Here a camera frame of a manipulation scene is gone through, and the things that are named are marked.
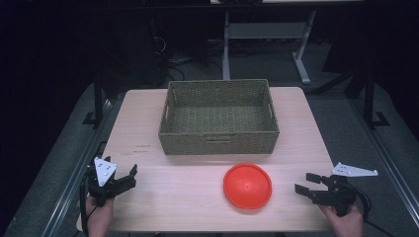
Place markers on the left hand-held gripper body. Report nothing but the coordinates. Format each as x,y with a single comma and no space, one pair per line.
104,172

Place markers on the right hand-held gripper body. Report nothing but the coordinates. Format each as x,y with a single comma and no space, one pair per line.
336,195

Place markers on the red plastic bowl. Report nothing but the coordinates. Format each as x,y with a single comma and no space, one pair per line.
247,186

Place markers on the green woven basket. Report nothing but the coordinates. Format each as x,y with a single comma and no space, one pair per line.
218,125

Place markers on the person's right hand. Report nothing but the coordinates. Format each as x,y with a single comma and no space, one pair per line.
346,225

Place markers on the person's left hand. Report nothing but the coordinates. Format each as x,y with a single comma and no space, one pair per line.
100,217

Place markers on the black metal stand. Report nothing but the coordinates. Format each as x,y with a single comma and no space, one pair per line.
98,98
369,98

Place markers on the aluminium rail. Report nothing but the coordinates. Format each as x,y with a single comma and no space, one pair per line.
75,177
388,164

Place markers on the white metal desk frame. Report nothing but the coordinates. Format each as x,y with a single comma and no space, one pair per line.
263,31

